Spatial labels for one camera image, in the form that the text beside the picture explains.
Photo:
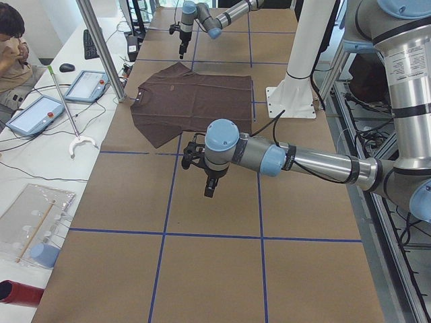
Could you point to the blue plastic cup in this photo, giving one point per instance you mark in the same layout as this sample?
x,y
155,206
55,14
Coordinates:
x,y
45,254

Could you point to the seated person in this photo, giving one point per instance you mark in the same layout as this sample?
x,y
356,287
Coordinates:
x,y
18,76

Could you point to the teach pendant tablet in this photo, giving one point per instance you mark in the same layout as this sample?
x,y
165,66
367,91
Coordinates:
x,y
87,87
36,117

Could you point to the wooden stick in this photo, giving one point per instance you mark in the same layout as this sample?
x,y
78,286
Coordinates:
x,y
35,231

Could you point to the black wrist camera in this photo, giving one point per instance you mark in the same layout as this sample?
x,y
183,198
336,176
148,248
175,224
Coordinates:
x,y
193,153
174,28

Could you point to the far teach pendant tablet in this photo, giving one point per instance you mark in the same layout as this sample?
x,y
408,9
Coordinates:
x,y
87,87

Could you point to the black keyboard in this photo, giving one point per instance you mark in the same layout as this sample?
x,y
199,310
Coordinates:
x,y
90,50

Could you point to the brown t-shirt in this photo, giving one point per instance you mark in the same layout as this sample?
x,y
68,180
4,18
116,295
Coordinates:
x,y
177,99

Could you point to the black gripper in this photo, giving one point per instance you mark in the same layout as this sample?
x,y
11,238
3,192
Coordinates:
x,y
184,37
213,173

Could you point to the aluminium frame post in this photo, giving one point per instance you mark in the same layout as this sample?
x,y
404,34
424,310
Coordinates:
x,y
95,30

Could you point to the red cylinder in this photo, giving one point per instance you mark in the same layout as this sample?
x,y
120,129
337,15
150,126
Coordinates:
x,y
20,294

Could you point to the reacher stick with white claw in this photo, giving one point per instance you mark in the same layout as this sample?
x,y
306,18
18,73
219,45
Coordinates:
x,y
78,140

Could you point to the near teach pendant tablet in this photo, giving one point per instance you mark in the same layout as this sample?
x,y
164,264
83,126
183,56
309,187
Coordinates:
x,y
36,117

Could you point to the black computer mouse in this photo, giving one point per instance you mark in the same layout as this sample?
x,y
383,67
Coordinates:
x,y
66,67

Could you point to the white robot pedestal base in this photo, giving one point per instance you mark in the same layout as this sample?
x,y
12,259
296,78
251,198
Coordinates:
x,y
292,98

